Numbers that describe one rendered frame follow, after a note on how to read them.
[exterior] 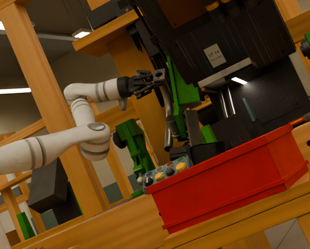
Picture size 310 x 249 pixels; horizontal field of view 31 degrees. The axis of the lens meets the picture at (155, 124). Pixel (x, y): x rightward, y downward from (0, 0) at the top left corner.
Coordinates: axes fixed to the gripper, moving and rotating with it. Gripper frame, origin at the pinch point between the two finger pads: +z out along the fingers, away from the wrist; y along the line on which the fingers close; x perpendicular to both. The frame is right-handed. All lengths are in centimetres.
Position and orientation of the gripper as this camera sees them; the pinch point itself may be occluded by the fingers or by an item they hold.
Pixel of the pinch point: (158, 79)
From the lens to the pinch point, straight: 192.8
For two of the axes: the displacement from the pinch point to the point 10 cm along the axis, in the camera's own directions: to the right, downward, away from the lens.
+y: 0.3, -7.2, 6.9
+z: 9.5, -1.9, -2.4
